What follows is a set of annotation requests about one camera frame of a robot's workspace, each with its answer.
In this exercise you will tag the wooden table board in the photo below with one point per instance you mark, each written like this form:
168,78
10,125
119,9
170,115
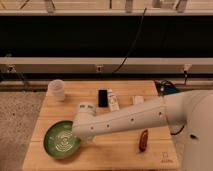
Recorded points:
114,152

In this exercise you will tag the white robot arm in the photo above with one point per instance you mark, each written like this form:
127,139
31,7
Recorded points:
192,108

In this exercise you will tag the blue black device on floor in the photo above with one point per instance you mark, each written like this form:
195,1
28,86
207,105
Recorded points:
166,87

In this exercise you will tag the brown red oblong object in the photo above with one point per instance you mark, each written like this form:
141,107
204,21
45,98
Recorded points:
143,141

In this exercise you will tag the green ceramic bowl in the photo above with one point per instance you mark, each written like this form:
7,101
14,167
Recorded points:
59,142

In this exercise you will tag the white plastic cup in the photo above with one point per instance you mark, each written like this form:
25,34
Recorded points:
56,88

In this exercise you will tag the white remote control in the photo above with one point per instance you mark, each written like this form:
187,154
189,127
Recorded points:
112,100

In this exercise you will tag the black smartphone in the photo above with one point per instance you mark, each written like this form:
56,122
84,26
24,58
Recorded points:
102,98

